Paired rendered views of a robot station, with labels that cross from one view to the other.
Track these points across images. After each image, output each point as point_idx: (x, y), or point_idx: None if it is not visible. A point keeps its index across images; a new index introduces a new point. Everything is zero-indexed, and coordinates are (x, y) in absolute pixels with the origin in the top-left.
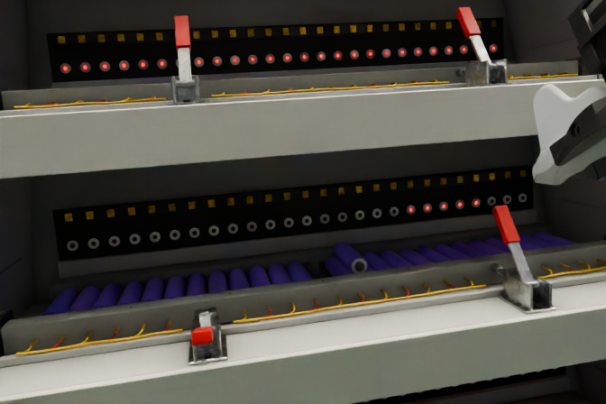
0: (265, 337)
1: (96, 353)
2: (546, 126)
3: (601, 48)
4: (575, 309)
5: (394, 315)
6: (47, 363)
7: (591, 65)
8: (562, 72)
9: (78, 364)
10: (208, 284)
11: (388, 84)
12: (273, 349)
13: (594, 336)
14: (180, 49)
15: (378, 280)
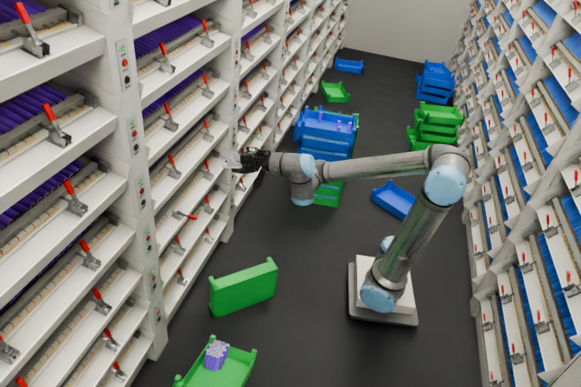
0: (181, 208)
1: (160, 228)
2: (229, 163)
3: (243, 161)
4: (215, 176)
5: (193, 191)
6: (156, 235)
7: (241, 162)
8: (211, 120)
9: (162, 231)
10: None
11: (188, 141)
12: (186, 210)
13: (216, 179)
14: (173, 164)
15: (187, 184)
